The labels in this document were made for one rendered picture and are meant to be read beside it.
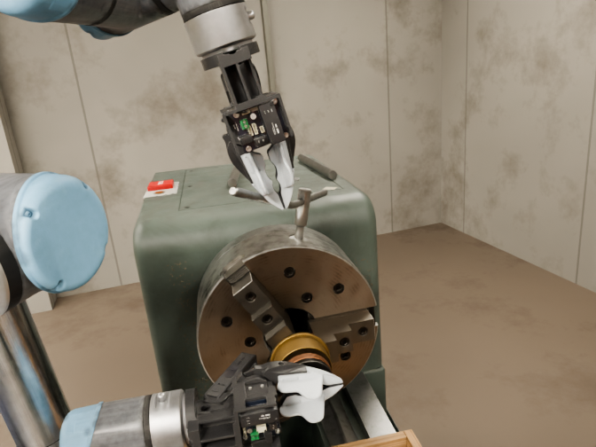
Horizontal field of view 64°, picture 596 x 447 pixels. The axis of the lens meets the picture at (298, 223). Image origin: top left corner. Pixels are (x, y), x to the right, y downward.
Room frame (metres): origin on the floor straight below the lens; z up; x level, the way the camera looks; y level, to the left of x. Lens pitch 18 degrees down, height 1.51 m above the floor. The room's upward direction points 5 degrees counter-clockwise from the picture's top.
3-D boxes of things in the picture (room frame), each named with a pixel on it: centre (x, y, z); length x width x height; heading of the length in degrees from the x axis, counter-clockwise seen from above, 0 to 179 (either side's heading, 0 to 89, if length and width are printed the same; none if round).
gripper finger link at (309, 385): (0.55, 0.00, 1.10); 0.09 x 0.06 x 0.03; 98
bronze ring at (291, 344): (0.63, 0.01, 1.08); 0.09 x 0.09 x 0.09; 9
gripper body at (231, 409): (0.53, 0.11, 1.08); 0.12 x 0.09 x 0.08; 98
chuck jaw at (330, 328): (0.71, -0.06, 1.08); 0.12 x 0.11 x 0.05; 99
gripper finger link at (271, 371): (0.57, 0.05, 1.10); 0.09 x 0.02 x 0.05; 98
